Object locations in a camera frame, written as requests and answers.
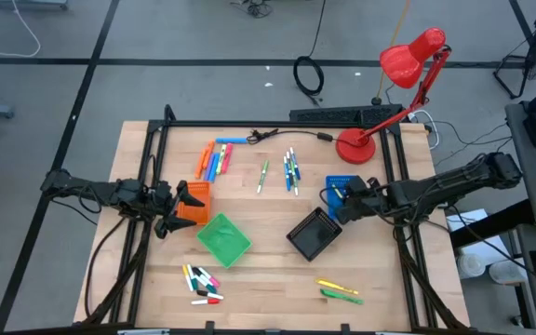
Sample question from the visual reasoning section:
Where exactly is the black crossbar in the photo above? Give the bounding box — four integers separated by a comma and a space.
449, 198, 535, 250

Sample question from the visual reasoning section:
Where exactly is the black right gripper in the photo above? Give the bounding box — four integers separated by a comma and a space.
335, 175, 397, 226

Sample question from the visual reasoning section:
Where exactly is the white power cable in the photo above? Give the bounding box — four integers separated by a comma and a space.
407, 109, 441, 151

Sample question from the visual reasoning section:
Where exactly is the orange thick marker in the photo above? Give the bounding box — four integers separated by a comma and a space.
194, 148, 209, 181
202, 139, 217, 164

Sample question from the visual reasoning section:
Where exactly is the teal mini marker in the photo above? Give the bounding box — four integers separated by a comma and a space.
192, 266, 218, 295

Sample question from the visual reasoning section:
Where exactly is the yellow hanging cord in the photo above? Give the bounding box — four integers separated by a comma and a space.
371, 0, 412, 106

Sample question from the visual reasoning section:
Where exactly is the white paper sheet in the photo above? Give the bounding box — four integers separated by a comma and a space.
445, 208, 502, 264

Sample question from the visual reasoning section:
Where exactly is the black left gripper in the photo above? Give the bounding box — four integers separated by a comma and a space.
144, 179, 207, 240

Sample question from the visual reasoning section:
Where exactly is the black coiled hanging cable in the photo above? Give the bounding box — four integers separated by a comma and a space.
292, 0, 328, 107

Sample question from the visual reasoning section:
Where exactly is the red desk lamp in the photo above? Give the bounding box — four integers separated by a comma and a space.
335, 26, 453, 166

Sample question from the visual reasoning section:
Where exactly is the black power strip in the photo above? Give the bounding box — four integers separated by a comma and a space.
288, 103, 405, 127

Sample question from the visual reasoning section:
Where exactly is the black mini marker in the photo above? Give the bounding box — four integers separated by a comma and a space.
195, 288, 225, 301

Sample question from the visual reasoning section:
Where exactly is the black lamp cable with switch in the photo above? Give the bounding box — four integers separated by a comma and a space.
246, 128, 343, 146

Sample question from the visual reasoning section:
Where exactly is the green plastic basket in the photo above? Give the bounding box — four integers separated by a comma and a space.
195, 212, 253, 270

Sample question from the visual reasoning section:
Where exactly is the green mini marker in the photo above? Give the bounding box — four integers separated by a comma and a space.
186, 263, 199, 291

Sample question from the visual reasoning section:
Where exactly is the white plastic cup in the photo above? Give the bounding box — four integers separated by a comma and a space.
456, 252, 487, 280
489, 259, 524, 286

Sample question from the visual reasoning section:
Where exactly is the blue plastic basket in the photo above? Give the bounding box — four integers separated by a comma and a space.
325, 174, 367, 222

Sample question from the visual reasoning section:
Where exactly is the yellow-green thick marker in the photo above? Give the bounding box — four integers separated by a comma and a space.
215, 143, 228, 177

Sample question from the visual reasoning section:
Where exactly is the orange plastic basket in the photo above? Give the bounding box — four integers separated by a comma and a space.
176, 181, 212, 227

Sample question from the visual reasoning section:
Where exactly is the light blue thick marker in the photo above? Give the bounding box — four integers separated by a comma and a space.
208, 152, 221, 183

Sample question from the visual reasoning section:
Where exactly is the black plastic basket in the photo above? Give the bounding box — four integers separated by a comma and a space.
286, 207, 343, 262

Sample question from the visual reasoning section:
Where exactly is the pink thick marker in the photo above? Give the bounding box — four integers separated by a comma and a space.
221, 141, 235, 175

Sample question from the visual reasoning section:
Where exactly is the black cable bundle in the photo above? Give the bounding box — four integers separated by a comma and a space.
229, 0, 275, 20

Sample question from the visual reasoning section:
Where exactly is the white floor cable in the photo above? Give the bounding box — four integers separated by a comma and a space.
0, 0, 43, 60

